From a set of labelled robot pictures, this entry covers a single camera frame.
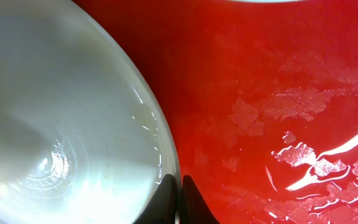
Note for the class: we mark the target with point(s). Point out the white plate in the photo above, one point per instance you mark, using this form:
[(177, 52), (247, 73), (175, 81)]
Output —
[(82, 137)]

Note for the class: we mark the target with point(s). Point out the red plastic tray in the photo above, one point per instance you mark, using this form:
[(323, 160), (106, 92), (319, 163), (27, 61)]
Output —
[(261, 100)]

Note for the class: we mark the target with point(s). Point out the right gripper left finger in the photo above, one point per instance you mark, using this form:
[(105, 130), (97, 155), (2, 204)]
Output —
[(162, 207)]

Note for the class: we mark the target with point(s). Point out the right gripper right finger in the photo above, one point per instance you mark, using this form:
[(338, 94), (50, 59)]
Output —
[(194, 210)]

